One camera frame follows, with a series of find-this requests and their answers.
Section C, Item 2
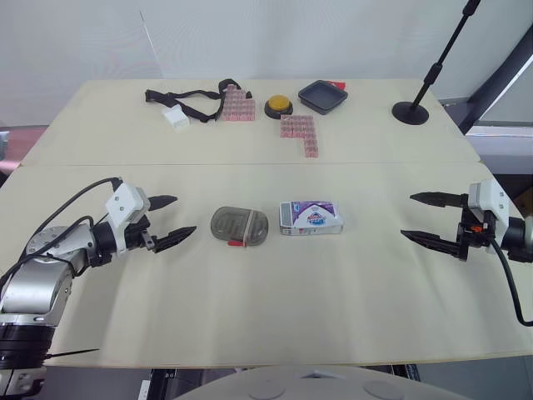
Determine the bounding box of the dark grey square tray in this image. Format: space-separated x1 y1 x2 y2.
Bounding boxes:
297 79 348 115

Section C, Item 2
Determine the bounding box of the black stand with round base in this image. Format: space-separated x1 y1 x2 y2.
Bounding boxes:
391 0 482 126

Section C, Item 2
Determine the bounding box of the pink block sheet L-shaped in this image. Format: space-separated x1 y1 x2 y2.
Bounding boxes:
280 114 321 159

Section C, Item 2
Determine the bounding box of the pink block sheet stepped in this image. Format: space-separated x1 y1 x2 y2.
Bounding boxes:
216 83 257 123

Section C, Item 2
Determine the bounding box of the black cable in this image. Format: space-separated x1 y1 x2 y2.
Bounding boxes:
487 236 533 328
0 177 123 288

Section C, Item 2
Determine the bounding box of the black strap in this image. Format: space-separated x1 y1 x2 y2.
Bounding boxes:
144 78 253 123

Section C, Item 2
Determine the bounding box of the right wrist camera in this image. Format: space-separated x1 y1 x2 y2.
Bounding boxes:
468 179 511 230

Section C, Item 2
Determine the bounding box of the yellow push button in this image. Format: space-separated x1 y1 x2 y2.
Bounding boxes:
263 95 294 120

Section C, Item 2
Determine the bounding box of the white plastic box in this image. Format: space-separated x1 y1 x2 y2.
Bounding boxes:
162 105 191 133

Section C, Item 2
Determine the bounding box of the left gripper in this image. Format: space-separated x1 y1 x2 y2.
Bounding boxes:
118 194 197 254

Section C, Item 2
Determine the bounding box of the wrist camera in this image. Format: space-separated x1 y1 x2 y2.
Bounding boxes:
468 179 511 230
104 181 152 229

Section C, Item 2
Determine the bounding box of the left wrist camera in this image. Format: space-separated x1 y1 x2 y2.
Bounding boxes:
104 181 152 229

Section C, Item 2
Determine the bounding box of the robot body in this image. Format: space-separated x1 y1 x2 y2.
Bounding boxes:
174 363 461 400

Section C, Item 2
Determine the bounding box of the grey clear soap case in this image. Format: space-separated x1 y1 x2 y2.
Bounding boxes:
210 205 270 248

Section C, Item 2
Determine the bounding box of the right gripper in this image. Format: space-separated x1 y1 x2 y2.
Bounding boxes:
400 191 497 262

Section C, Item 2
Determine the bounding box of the white purple soap pack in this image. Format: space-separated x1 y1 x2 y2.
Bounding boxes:
278 200 346 237

